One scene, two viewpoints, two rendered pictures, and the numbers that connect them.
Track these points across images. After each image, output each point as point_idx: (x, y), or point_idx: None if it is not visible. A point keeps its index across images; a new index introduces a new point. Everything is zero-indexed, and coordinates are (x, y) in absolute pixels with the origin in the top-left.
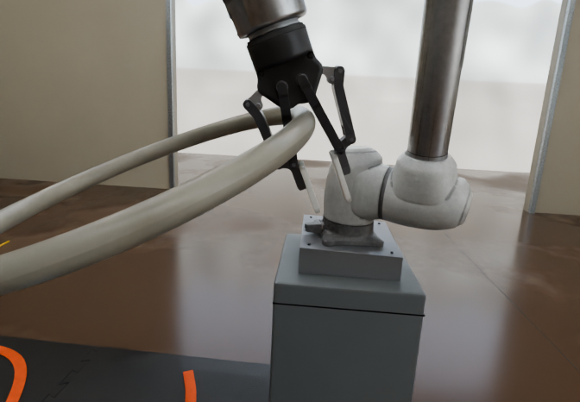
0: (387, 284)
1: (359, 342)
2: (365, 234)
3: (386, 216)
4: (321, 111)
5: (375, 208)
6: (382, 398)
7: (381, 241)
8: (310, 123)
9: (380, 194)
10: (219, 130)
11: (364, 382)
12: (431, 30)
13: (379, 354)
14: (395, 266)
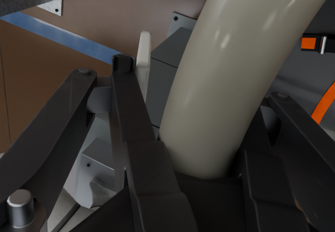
0: (109, 136)
1: (159, 104)
2: (104, 197)
3: (72, 199)
4: (130, 133)
5: (78, 213)
6: (157, 71)
7: (92, 182)
8: None
9: (63, 225)
10: None
11: (167, 83)
12: None
13: (146, 92)
14: (92, 150)
